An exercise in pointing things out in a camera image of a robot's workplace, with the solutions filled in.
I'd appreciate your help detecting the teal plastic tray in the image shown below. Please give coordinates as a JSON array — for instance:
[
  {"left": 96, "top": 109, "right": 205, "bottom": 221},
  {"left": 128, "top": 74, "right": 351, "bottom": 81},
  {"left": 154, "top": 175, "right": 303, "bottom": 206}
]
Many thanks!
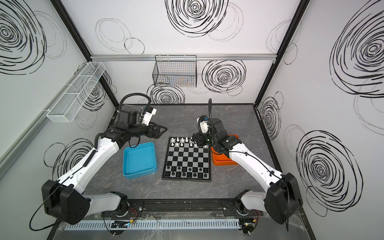
[{"left": 123, "top": 142, "right": 158, "bottom": 179}]

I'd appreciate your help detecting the white slotted cable duct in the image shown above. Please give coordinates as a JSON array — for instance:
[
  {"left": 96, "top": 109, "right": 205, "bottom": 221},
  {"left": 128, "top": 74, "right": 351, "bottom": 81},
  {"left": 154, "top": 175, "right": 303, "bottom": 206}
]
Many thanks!
[{"left": 64, "top": 219, "right": 241, "bottom": 231}]

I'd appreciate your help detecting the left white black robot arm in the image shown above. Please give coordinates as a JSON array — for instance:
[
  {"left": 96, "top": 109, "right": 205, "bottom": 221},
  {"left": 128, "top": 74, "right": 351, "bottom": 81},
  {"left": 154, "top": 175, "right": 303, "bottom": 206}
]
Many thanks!
[{"left": 42, "top": 107, "right": 167, "bottom": 225}]

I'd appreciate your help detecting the black wire basket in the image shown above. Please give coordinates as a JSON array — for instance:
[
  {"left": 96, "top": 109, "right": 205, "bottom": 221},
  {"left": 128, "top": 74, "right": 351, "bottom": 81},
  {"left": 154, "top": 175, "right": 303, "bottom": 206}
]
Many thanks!
[{"left": 152, "top": 55, "right": 198, "bottom": 88}]

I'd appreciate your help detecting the orange plastic tray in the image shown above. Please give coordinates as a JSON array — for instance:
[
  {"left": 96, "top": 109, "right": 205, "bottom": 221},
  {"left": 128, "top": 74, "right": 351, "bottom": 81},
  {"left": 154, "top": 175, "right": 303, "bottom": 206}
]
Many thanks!
[{"left": 211, "top": 147, "right": 238, "bottom": 166}]

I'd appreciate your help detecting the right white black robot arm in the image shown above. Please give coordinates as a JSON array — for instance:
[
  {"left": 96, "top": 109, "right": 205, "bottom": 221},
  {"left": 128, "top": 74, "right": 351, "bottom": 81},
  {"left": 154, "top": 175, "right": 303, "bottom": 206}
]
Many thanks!
[{"left": 192, "top": 115, "right": 303, "bottom": 224}]

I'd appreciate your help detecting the black white chess board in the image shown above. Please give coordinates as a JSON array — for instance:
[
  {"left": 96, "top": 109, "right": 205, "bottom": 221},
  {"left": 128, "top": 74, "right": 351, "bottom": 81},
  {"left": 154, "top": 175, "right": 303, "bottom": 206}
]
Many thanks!
[{"left": 162, "top": 137, "right": 212, "bottom": 182}]

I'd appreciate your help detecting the black mounting rail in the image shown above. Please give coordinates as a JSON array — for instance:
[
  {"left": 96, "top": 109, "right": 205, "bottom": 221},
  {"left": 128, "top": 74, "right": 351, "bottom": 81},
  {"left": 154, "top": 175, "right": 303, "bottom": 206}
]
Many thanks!
[{"left": 61, "top": 197, "right": 305, "bottom": 218}]

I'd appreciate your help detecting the clear wire wall shelf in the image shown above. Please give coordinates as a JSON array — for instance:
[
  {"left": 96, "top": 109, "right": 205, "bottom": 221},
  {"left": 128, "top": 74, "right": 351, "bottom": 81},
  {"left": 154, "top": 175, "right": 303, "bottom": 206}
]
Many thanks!
[{"left": 47, "top": 62, "right": 106, "bottom": 123}]

